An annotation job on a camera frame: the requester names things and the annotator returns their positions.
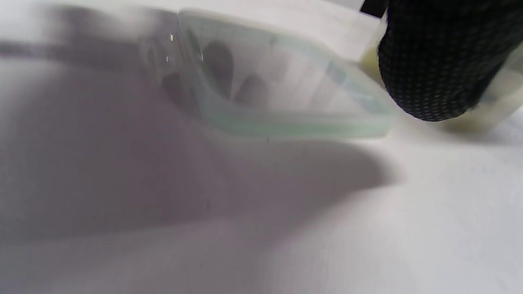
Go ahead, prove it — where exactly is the person's left hand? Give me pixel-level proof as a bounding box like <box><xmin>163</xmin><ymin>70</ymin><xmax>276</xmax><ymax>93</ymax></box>
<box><xmin>378</xmin><ymin>0</ymin><xmax>523</xmax><ymax>122</ymax></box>

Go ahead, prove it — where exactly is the clear plastic container lid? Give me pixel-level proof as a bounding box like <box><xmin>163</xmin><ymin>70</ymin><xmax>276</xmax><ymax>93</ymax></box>
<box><xmin>139</xmin><ymin>8</ymin><xmax>398</xmax><ymax>141</ymax></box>

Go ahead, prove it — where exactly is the clear plastic airtight container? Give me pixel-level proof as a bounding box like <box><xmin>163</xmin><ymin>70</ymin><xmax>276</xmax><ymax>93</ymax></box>
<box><xmin>358</xmin><ymin>24</ymin><xmax>523</xmax><ymax>133</ymax></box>

